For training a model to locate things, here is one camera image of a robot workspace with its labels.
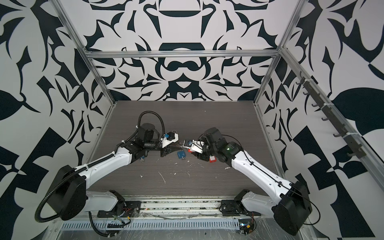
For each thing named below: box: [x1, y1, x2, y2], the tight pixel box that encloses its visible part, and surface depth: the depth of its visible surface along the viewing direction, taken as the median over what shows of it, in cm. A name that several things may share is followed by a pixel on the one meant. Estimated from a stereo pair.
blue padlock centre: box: [177, 150, 186, 159], surface depth 93 cm
